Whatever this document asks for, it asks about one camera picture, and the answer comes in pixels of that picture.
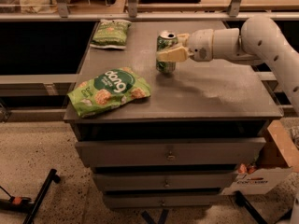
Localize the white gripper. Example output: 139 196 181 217
156 29 214 63

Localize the green soda can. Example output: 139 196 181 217
156 30 178 74

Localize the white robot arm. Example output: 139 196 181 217
156 15 299 113

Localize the small green snack bag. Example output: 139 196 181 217
90 20 131 49

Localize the green dang rice chip bag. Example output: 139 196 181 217
67 67 151 118

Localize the grey drawer cabinet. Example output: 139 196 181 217
64 21 282 196

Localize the top grey drawer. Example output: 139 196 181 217
75 137 265 167

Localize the grey drawer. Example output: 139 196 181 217
103 194 222 209
75 137 265 167
93 172 235 191

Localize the middle grey drawer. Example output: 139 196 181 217
93 172 235 191

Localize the white cardboard box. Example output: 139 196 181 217
221 120 299 195

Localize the bottom grey drawer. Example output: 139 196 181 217
103 194 222 209

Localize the black stand leg right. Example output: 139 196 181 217
235 190 293 224

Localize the black stand leg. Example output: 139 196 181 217
0 169 61 224
235 190 293 224

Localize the black stand leg left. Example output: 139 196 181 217
0 169 61 224

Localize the metal railing frame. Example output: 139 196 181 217
0 0 299 21

